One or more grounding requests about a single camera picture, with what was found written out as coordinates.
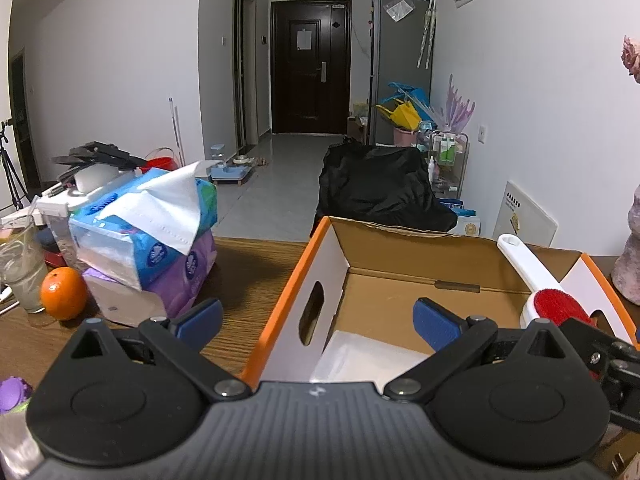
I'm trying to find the black folded frame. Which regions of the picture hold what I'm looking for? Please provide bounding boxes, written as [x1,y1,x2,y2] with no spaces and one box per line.
[52,141,148,181]

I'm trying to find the bunch of dried pink roses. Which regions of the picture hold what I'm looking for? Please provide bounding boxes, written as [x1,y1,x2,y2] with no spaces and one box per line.
[620,35,640,85]

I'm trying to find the small brown carton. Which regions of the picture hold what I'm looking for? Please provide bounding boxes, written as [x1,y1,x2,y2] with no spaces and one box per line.
[347,102,371,141]

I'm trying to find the black tripod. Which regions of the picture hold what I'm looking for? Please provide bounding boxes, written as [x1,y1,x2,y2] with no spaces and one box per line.
[0,119,28,211]

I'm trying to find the white flat board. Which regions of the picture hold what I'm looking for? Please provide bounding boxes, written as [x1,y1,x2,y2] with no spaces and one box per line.
[497,181,558,248]

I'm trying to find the purple tissue pack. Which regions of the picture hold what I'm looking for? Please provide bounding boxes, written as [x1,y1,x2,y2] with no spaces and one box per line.
[82,230,217,328]

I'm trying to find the metal trolley cart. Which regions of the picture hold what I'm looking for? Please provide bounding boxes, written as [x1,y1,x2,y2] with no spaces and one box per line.
[417,130,470,201]

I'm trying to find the yellow bag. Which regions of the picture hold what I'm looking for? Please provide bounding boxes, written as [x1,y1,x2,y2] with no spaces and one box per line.
[376,101,423,131]

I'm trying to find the white round appliance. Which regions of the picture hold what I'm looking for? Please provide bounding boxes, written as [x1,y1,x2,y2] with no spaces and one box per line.
[75,165,121,193]

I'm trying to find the black cloth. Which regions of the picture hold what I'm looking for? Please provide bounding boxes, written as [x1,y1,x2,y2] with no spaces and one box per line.
[315,142,458,238]

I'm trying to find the dark brown entrance door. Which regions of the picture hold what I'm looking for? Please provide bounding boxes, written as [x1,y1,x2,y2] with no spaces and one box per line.
[270,0,352,136]

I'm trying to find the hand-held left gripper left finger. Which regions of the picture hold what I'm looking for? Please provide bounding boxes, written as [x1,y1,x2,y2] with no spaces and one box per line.
[64,298,252,402]

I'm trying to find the orange fruit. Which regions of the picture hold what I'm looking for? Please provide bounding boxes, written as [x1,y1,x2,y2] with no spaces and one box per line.
[40,266,89,322]

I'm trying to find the red basin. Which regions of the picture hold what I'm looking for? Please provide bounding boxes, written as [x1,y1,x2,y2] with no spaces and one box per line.
[142,147,177,171]

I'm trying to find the dark interior doorway frame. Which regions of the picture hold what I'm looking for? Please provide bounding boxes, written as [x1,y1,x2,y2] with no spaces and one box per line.
[233,0,258,148]

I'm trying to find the folded pale umbrella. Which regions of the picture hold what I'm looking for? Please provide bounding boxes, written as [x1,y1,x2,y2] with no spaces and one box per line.
[417,0,437,70]

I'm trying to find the white mop handle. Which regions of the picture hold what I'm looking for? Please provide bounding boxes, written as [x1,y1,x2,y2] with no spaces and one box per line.
[168,97,186,166]

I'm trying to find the white flat sheet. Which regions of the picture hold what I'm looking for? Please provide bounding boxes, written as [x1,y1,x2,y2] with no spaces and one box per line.
[310,330,437,386]

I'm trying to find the pink stone vase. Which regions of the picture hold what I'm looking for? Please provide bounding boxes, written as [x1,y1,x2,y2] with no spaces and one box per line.
[611,205,640,306]

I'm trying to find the white and red lint brush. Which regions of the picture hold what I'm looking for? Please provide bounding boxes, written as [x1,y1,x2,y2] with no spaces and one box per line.
[496,233,613,381]

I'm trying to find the blue tissue pack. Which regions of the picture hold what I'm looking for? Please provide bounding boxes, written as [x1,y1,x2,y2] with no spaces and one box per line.
[68,160,219,291]

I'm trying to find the orange cardboard box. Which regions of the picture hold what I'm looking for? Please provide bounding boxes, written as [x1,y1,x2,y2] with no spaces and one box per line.
[241,216,640,479]

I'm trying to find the clear plastic bag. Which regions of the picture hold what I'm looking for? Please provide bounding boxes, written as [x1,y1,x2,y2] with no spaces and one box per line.
[384,0,415,23]

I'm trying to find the clear glass cup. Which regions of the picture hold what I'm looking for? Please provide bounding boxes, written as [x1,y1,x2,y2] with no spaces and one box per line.
[0,220,48,315]

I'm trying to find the grey refrigerator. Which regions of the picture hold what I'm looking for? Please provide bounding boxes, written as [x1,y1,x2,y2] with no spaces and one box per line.
[369,0,433,148]

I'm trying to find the clear storage container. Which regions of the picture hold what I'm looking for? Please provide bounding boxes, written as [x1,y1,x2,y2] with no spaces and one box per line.
[36,192,91,273]

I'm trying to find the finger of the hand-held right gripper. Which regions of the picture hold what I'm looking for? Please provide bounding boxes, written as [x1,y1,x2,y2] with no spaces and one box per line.
[559,318,640,433]

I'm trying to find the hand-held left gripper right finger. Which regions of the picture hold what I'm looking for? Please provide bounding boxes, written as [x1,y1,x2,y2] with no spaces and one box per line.
[382,297,573,403]

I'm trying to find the blue pet feeder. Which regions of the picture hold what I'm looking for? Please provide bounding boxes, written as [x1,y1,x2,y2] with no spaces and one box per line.
[210,144,256,183]

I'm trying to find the purple feather decoration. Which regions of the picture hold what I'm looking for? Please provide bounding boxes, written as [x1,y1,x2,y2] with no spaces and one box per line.
[442,74,476,133]

